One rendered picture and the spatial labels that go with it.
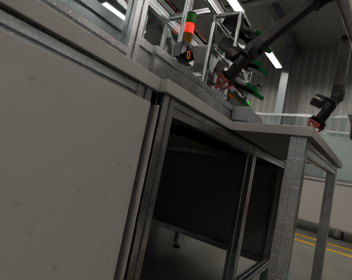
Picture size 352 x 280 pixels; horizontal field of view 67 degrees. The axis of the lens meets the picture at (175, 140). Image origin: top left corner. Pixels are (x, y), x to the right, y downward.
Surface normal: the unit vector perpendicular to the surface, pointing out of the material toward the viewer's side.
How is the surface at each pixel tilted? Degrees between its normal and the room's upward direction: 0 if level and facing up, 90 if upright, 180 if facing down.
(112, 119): 90
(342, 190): 90
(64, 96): 90
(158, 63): 90
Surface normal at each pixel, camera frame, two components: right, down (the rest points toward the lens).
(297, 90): -0.59, -0.18
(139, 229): 0.83, 0.11
